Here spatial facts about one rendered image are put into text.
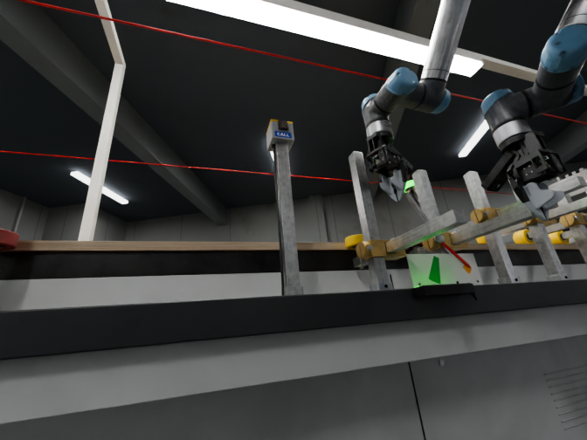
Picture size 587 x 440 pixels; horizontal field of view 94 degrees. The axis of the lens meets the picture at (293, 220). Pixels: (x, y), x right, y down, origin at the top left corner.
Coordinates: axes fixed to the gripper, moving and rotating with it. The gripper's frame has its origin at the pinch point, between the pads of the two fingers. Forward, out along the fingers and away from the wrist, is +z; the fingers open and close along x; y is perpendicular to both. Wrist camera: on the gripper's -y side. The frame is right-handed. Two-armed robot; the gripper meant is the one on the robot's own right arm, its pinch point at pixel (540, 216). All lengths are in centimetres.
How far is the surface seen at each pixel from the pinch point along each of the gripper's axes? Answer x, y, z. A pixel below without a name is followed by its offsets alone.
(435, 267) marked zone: -10.6, -24.5, 6.4
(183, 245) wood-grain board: -82, -46, -7
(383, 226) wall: 286, -424, -168
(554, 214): 49, -21, -12
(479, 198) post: 19.4, -25.4, -18.8
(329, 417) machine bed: -40, -48, 44
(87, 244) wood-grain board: -107, -46, -7
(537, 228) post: 44, -25, -8
